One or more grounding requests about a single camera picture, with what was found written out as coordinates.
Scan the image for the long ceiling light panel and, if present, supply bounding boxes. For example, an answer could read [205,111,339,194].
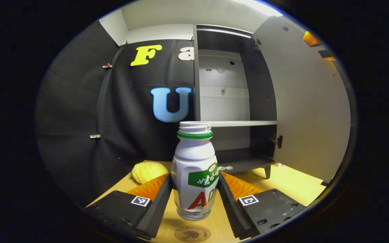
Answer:
[235,0,284,17]

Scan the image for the white bottle green label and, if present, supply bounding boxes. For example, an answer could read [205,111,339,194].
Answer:
[171,121,220,221]

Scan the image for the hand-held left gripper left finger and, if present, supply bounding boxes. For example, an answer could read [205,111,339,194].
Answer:
[83,173,173,241]

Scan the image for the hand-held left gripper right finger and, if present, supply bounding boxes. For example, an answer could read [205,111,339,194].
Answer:
[217,171,306,240]

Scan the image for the black backdrop cloth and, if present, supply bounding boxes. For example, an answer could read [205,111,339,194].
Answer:
[35,20,196,207]

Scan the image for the beige cabinet door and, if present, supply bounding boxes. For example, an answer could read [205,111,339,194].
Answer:
[252,15,352,183]

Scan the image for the dark grey cabinet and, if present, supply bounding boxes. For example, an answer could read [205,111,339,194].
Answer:
[193,24,279,179]

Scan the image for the white cabinet shelf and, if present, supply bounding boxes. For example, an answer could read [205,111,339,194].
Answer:
[201,120,277,128]

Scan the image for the round wooden coaster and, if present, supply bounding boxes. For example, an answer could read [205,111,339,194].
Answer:
[175,225,212,243]

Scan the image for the yellow bumpy toy fruit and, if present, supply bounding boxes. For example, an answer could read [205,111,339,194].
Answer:
[129,161,169,185]

